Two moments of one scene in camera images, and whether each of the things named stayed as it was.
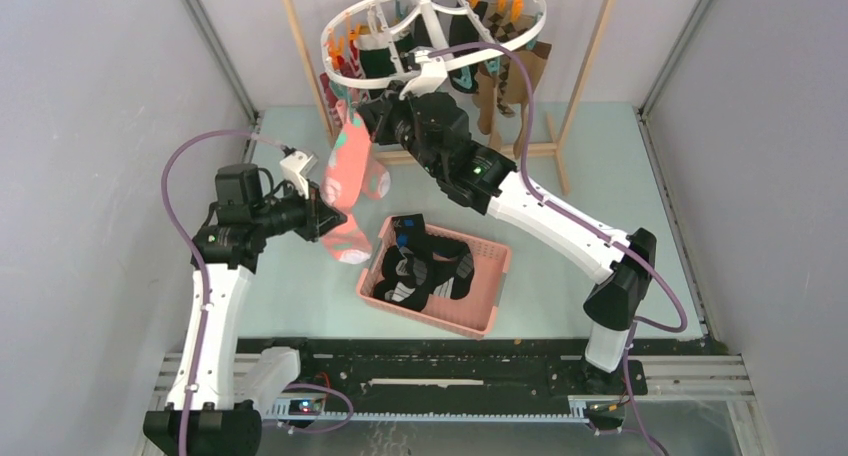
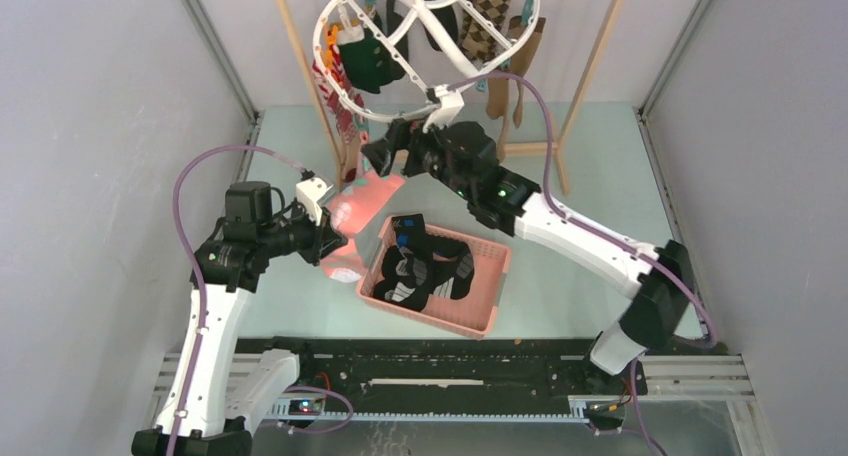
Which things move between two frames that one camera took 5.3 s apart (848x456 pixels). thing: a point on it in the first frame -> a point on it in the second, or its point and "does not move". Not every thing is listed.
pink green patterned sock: (343, 178) -> (355, 207)
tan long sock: (516, 84) -> (498, 90)
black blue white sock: (404, 266) does not move
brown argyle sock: (502, 26) -> (478, 40)
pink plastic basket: (472, 312) does not move
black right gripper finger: (372, 113) -> (379, 154)
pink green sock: (376, 181) -> (362, 125)
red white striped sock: (349, 63) -> (350, 122)
